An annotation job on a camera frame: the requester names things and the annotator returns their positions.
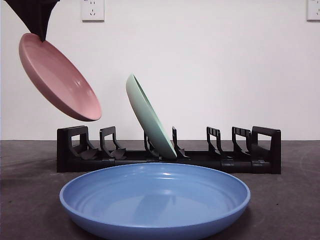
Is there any pink round plate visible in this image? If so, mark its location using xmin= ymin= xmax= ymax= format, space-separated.
xmin=18 ymin=32 xmax=103 ymax=122

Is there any green round plate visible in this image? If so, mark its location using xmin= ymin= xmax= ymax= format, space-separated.
xmin=125 ymin=73 xmax=178 ymax=160

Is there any blue round plate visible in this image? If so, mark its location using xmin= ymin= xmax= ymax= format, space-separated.
xmin=59 ymin=162 xmax=251 ymax=240

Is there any black plastic dish rack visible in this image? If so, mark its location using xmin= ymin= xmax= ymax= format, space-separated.
xmin=56 ymin=125 xmax=282 ymax=175

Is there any white wall power outlet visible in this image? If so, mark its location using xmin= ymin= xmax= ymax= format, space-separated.
xmin=80 ymin=0 xmax=105 ymax=23
xmin=306 ymin=0 xmax=320 ymax=22

